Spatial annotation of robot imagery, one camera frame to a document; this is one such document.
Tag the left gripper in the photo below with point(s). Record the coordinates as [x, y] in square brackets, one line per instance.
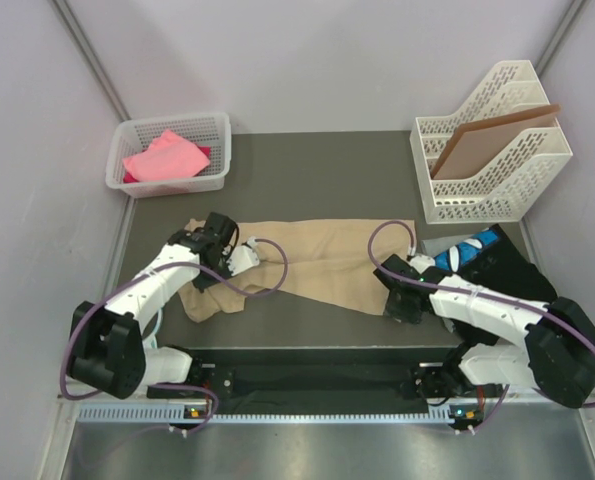
[201, 283]

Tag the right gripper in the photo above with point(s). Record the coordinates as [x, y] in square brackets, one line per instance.
[393, 310]

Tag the beige t shirt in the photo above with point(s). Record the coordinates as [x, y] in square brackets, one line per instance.
[328, 262]

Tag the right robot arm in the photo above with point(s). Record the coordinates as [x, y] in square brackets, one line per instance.
[506, 340]

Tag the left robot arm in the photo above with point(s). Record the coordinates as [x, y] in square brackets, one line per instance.
[106, 350]

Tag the grey t shirt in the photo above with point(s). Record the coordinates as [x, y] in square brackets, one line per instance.
[433, 247]

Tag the white plastic basket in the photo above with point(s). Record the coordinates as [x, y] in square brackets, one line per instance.
[189, 153]

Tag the black graphic t shirt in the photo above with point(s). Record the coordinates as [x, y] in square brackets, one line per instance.
[490, 259]

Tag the pink folded t shirt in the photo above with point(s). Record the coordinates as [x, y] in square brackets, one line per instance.
[167, 157]

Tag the teal headphones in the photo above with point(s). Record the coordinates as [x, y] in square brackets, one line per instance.
[150, 340]

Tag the white file organizer rack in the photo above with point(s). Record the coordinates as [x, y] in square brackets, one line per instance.
[506, 188]

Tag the brown cardboard sheet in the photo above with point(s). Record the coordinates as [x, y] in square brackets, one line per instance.
[474, 145]

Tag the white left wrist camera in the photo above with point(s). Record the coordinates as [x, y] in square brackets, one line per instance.
[244, 257]

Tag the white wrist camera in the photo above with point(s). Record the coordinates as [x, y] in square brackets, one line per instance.
[244, 257]
[420, 262]

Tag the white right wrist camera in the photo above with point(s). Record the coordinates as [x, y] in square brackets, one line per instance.
[420, 262]

